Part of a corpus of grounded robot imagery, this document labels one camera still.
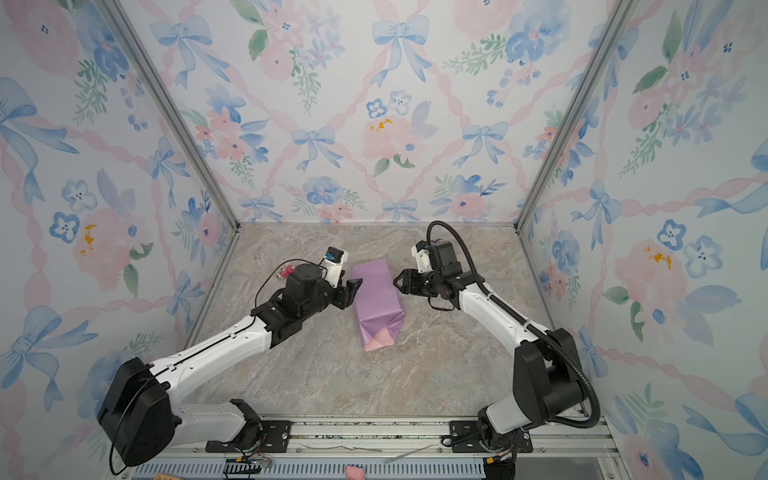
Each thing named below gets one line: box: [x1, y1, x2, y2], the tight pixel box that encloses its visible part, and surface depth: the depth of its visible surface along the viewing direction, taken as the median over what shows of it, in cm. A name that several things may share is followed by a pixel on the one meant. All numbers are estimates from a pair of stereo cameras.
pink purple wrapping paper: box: [352, 259, 405, 352], surface depth 92 cm
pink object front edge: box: [345, 465, 367, 480], surface depth 69 cm
